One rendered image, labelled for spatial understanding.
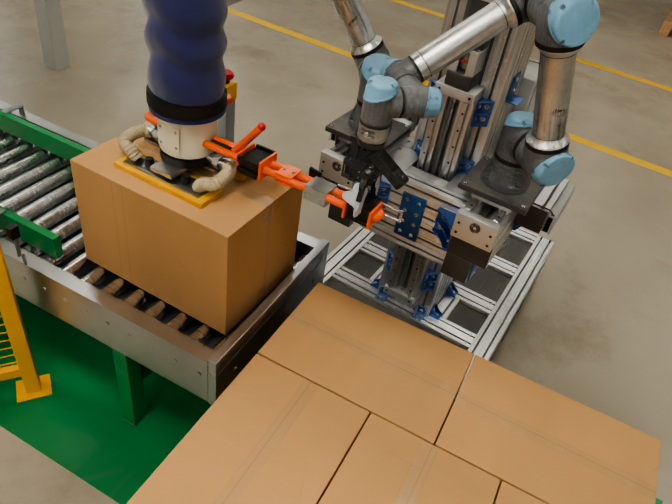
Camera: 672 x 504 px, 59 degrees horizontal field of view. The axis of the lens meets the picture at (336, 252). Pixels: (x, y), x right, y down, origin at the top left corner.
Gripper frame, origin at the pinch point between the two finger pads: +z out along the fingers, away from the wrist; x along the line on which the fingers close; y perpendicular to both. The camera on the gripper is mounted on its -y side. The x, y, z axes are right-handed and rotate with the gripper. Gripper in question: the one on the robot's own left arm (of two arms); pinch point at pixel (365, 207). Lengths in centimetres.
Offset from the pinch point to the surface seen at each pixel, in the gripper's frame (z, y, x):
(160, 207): 14, 54, 20
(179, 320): 53, 46, 23
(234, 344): 47, 23, 25
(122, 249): 39, 72, 20
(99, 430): 108, 68, 44
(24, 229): 46, 110, 27
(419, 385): 54, -29, 1
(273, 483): 54, -10, 52
